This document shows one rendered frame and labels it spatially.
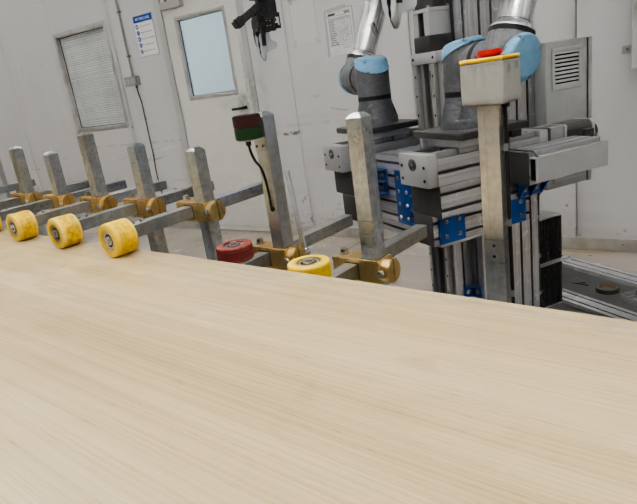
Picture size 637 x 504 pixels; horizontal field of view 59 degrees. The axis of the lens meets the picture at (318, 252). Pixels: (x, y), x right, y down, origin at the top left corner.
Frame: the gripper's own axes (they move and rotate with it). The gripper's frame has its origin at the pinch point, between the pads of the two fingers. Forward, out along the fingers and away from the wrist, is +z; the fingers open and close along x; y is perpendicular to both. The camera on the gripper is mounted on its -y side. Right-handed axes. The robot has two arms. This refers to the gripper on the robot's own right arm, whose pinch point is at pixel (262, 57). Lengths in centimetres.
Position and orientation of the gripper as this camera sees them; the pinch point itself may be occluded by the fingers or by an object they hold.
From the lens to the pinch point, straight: 210.1
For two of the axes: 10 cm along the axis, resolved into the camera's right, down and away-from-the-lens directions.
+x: -4.2, -2.1, 8.8
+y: 9.0, -2.4, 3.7
